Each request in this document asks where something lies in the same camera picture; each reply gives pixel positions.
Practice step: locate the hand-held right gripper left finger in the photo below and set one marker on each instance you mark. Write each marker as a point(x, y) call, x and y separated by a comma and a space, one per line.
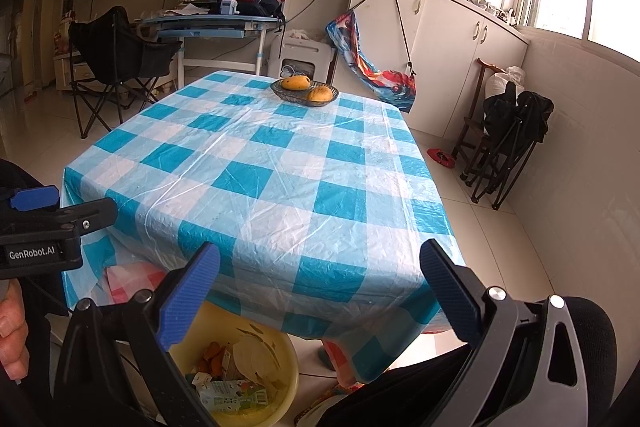
point(185, 299)

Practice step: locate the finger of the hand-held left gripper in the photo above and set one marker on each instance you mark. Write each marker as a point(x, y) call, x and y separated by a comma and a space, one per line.
point(35, 198)
point(95, 212)

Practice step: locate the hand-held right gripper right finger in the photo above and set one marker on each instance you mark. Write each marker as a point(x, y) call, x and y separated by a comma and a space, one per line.
point(450, 299)

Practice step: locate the green juice carton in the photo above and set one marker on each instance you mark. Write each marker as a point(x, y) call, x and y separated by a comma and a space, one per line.
point(235, 394)

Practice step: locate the yellow plastic basin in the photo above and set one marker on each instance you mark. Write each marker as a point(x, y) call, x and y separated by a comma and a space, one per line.
point(285, 357)

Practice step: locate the person's left hand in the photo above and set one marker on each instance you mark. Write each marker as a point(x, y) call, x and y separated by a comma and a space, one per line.
point(12, 332)

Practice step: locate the person's dark pants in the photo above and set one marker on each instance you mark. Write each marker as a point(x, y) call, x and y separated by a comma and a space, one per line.
point(400, 392)

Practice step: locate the white low cabinet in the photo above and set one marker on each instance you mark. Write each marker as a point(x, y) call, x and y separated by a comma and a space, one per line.
point(75, 69)

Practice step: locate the red slipper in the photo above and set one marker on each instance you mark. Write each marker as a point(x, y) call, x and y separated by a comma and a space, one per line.
point(440, 157)

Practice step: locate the blue checked tablecloth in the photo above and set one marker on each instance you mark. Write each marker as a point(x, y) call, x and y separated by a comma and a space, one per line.
point(280, 177)

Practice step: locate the black folding camp chair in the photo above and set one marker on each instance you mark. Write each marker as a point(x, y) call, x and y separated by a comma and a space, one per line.
point(115, 52)

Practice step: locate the black folded chair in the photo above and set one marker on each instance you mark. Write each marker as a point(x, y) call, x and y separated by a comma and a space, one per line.
point(520, 117)

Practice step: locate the blue study desk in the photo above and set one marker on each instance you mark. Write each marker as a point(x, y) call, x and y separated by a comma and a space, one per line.
point(210, 24)

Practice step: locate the loose white papers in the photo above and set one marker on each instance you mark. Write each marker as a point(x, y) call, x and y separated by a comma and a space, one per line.
point(185, 11)

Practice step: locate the white sack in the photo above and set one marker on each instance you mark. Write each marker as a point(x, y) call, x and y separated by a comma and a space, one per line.
point(502, 82)

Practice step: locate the colourful printed bag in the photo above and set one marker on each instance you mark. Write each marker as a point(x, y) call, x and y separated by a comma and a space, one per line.
point(385, 79)

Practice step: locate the glass fruit dish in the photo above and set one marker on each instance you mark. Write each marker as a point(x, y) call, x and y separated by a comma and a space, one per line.
point(300, 97)

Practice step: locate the yellow mango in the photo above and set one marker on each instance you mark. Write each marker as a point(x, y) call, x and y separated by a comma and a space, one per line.
point(295, 83)

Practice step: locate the orange citrus fruit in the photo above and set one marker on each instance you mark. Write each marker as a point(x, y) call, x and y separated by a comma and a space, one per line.
point(319, 94)

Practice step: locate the blue white desk device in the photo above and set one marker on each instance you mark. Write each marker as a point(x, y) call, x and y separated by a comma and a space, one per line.
point(230, 7)

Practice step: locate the white plastic stool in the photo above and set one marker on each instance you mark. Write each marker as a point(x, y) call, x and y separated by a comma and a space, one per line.
point(300, 57)

